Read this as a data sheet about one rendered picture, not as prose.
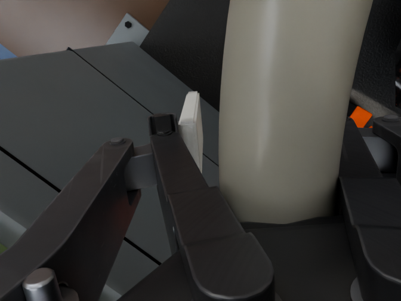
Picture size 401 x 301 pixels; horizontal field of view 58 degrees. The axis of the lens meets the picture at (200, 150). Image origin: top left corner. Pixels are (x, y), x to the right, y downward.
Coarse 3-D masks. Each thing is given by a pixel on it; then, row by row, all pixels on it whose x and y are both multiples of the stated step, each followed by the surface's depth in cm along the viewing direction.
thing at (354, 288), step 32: (256, 224) 8; (288, 224) 8; (320, 224) 8; (288, 256) 7; (320, 256) 7; (352, 256) 7; (160, 288) 6; (288, 288) 6; (320, 288) 6; (352, 288) 6
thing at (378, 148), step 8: (360, 128) 15; (368, 128) 15; (368, 136) 14; (376, 136) 14; (368, 144) 14; (376, 144) 14; (384, 144) 14; (376, 152) 14; (384, 152) 14; (392, 152) 14; (376, 160) 14; (384, 160) 14; (392, 160) 14; (384, 168) 14; (392, 168) 14
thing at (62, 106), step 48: (96, 48) 72; (0, 96) 38; (48, 96) 45; (96, 96) 54; (144, 96) 70; (0, 144) 32; (48, 144) 37; (96, 144) 44; (144, 144) 53; (0, 192) 28; (48, 192) 32; (144, 192) 42; (0, 240) 28; (144, 240) 36
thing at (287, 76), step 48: (240, 0) 7; (288, 0) 7; (336, 0) 7; (240, 48) 8; (288, 48) 7; (336, 48) 7; (240, 96) 8; (288, 96) 7; (336, 96) 7; (240, 144) 8; (288, 144) 8; (336, 144) 8; (240, 192) 8; (288, 192) 8; (336, 192) 9
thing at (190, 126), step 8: (192, 96) 20; (184, 104) 19; (192, 104) 18; (184, 112) 17; (192, 112) 17; (200, 112) 22; (184, 120) 15; (192, 120) 15; (200, 120) 21; (184, 128) 15; (192, 128) 15; (200, 128) 20; (184, 136) 15; (192, 136) 15; (200, 136) 19; (192, 144) 15; (200, 144) 18; (192, 152) 16; (200, 152) 18; (200, 160) 17; (200, 168) 17
